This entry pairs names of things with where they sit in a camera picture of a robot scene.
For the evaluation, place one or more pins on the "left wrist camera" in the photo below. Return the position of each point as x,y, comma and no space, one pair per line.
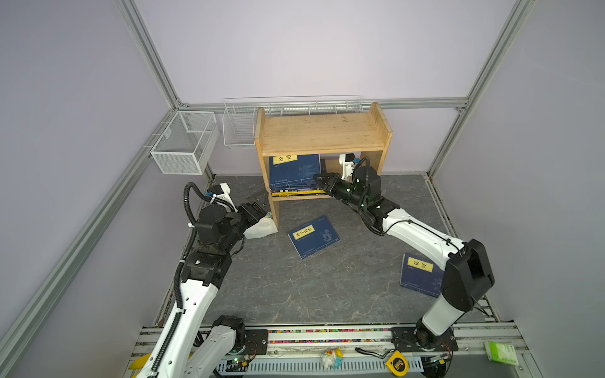
221,191

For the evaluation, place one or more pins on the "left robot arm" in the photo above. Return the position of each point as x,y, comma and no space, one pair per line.
199,276

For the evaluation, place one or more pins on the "blue folder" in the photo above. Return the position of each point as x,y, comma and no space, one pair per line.
293,171
313,237
421,275

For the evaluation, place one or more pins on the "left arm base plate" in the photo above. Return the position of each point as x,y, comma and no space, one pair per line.
251,342

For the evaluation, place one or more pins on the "aluminium rail with cable duct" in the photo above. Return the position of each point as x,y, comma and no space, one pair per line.
349,349

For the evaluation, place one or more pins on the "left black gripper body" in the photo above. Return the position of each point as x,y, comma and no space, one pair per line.
235,232

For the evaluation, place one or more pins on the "yellow banana toy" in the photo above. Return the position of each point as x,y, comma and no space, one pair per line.
136,366

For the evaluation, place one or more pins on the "green white small box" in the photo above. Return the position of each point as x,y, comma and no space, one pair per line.
501,352

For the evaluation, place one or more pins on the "white tissue pack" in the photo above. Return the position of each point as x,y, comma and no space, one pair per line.
265,227

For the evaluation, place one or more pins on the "yellow tape measure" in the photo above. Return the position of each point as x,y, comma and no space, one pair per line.
397,364

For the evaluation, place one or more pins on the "dark wolf cover book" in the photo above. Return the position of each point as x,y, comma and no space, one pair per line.
296,189

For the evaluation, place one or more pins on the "wooden two-tier shelf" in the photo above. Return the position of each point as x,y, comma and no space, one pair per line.
370,134

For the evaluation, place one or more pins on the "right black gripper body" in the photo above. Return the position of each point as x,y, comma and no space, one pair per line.
348,192

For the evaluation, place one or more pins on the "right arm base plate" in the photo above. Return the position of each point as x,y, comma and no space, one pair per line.
408,339

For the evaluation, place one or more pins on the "black book gold title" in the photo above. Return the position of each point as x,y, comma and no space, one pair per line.
297,194

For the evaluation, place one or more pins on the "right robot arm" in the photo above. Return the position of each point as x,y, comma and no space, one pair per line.
468,275

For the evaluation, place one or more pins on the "white wire rack basket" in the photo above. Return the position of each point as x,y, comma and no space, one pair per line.
240,114

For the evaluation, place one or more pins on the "white mesh box basket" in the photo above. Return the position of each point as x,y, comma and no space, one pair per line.
186,143

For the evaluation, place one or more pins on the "small colourful toy figure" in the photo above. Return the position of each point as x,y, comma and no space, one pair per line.
332,359

